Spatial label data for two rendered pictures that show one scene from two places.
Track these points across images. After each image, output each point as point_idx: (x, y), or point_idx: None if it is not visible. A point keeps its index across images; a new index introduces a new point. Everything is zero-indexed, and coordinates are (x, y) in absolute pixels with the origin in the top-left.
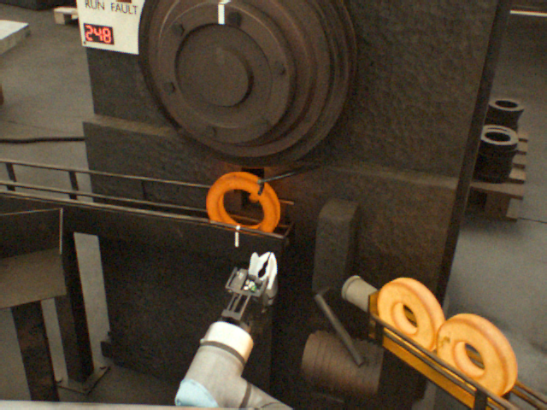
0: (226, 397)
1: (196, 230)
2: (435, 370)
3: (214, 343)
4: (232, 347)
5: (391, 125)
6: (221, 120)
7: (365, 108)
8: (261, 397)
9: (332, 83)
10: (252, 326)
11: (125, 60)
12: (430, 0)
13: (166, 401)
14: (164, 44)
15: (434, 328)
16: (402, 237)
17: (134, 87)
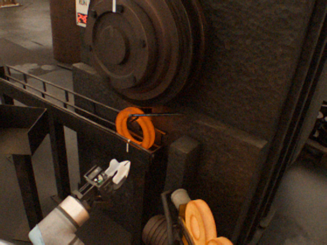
0: (54, 244)
1: (108, 136)
2: None
3: (61, 209)
4: (69, 214)
5: (229, 96)
6: (114, 72)
7: (214, 83)
8: None
9: (181, 60)
10: (96, 204)
11: None
12: (259, 17)
13: (97, 223)
14: (87, 22)
15: (206, 241)
16: (225, 171)
17: None
